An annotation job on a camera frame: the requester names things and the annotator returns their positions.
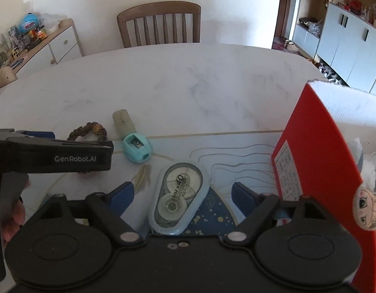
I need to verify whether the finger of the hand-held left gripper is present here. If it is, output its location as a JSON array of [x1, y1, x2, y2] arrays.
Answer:
[[6, 137, 114, 174], [0, 128, 56, 141]]

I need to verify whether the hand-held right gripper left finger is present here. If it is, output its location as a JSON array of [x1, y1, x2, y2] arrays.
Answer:
[[38, 181, 144, 246]]

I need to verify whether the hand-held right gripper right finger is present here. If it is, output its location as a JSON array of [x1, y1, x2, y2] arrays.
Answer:
[[223, 181, 329, 246]]

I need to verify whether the light blue correction tape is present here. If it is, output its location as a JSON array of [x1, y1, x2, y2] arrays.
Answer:
[[147, 160, 211, 235]]

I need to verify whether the red cardboard box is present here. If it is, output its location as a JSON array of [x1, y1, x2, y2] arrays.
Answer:
[[271, 79, 376, 293]]

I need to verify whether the white plastic packet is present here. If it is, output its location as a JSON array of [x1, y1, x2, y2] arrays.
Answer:
[[351, 137, 376, 190]]

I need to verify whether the person's left hand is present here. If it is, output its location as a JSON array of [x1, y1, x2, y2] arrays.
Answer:
[[1, 201, 26, 246]]

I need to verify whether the teal pencil sharpener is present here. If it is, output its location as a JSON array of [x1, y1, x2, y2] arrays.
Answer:
[[123, 133, 154, 163]]

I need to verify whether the light wooden chair back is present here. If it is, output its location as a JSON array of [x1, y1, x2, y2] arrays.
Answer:
[[0, 66, 18, 90]]

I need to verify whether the beige eraser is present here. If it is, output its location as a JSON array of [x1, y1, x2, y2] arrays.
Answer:
[[112, 109, 136, 136]]

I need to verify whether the pile of toys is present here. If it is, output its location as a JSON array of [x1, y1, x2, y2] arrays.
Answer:
[[0, 24, 49, 68]]

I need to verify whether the white wooden sideboard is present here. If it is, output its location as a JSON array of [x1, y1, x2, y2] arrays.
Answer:
[[11, 18, 83, 75]]

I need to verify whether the blue ball toy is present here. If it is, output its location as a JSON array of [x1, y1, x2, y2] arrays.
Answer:
[[18, 13, 42, 34]]

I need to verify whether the white plastic bag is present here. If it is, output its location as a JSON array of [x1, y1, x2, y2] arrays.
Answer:
[[40, 14, 62, 33]]

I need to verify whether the pile of shoes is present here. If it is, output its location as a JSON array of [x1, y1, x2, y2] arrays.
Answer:
[[312, 58, 345, 85]]

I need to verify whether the dark wooden chair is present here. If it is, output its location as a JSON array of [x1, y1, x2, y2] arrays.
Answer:
[[117, 1, 202, 49]]

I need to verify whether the grey blue cabinet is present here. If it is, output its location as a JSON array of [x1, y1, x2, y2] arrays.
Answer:
[[292, 1, 376, 94]]

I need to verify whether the brown door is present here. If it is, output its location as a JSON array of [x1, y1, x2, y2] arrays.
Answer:
[[279, 0, 301, 49]]

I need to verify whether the brown beaded bracelet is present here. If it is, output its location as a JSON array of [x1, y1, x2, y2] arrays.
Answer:
[[67, 122, 108, 143]]

